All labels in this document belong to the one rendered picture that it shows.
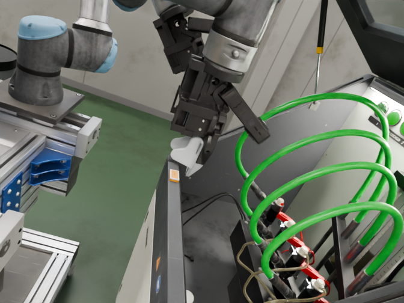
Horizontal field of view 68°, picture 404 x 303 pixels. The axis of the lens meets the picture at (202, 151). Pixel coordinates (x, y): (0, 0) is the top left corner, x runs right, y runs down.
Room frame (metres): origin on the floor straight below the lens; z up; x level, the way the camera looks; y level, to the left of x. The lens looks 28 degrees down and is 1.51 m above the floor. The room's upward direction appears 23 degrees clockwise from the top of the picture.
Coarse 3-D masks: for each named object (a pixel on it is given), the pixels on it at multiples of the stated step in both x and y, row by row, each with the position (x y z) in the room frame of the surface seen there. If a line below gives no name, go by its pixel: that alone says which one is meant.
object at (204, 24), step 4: (188, 20) 0.64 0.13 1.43; (192, 20) 0.64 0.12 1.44; (196, 20) 0.64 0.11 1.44; (200, 20) 0.64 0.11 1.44; (204, 20) 0.64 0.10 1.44; (208, 20) 0.64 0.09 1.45; (212, 20) 0.64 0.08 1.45; (188, 24) 0.63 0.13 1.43; (192, 24) 0.63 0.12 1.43; (196, 24) 0.64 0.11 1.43; (200, 24) 0.64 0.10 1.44; (204, 24) 0.64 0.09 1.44; (208, 24) 0.64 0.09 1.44; (188, 28) 0.63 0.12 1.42; (192, 28) 0.63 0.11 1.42; (196, 28) 0.63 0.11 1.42; (200, 28) 0.64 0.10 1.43; (204, 28) 0.64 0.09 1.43; (208, 28) 0.64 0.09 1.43; (204, 32) 0.66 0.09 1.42; (208, 32) 0.65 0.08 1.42
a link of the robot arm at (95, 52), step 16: (80, 0) 0.91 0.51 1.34; (96, 0) 0.90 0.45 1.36; (80, 16) 0.89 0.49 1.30; (96, 16) 0.89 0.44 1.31; (80, 32) 0.86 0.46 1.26; (96, 32) 0.87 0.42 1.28; (80, 48) 0.83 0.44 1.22; (96, 48) 0.87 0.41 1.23; (112, 48) 0.90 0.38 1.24; (80, 64) 0.84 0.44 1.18; (96, 64) 0.87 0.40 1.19; (112, 64) 0.90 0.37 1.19
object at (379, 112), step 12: (312, 96) 0.65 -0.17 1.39; (324, 96) 0.65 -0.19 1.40; (336, 96) 0.66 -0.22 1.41; (348, 96) 0.67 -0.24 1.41; (360, 96) 0.68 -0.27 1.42; (276, 108) 0.63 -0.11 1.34; (288, 108) 0.64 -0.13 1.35; (372, 108) 0.69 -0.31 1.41; (264, 120) 0.63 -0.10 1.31; (384, 120) 0.70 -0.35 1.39; (384, 132) 0.71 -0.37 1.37; (240, 144) 0.62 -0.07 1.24; (240, 168) 0.63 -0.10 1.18; (360, 192) 0.73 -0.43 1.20
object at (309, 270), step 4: (304, 264) 0.51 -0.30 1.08; (308, 268) 0.51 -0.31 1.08; (312, 268) 0.51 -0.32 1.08; (304, 272) 0.50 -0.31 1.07; (308, 272) 0.50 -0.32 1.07; (312, 272) 0.50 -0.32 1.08; (316, 272) 0.50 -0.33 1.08; (312, 276) 0.50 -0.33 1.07; (316, 276) 0.50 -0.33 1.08; (320, 276) 0.50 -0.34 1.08
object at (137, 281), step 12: (144, 228) 0.86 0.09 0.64; (144, 240) 0.79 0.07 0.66; (144, 252) 0.72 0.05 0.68; (132, 264) 0.84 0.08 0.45; (144, 264) 0.66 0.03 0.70; (132, 276) 0.76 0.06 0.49; (144, 276) 0.61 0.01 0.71; (120, 288) 0.89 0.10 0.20; (132, 288) 0.69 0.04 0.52; (144, 288) 0.57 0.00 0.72; (120, 300) 0.81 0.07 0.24; (132, 300) 0.63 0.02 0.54; (144, 300) 0.52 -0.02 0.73
